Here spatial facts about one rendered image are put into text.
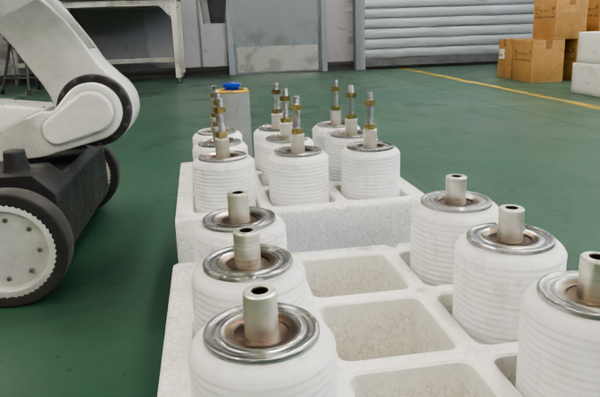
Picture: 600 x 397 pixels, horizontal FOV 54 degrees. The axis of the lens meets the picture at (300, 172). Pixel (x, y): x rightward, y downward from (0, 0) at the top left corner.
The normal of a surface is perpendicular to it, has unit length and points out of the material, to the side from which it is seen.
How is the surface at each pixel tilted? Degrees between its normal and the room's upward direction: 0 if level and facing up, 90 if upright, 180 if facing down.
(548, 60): 90
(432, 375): 90
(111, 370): 0
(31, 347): 0
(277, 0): 90
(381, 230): 90
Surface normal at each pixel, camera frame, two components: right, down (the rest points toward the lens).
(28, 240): 0.14, 0.23
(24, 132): -0.25, 0.40
